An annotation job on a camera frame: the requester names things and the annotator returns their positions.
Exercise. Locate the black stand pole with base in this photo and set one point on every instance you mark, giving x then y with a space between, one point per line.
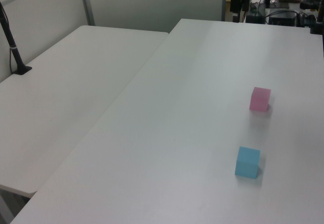
11 42

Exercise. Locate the black box device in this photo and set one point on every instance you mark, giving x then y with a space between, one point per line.
255 14

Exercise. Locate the grey metal partition post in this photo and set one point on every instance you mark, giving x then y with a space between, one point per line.
224 1

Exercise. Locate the black flat electronics box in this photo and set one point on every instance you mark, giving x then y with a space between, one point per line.
282 19

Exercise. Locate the blue cube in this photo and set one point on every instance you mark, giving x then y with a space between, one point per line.
246 163

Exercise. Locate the pink cube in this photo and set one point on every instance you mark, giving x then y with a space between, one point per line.
259 100

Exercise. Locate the black camera mount assembly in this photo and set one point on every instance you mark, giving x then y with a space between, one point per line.
235 2

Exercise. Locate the black clamp stand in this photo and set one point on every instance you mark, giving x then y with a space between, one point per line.
317 24

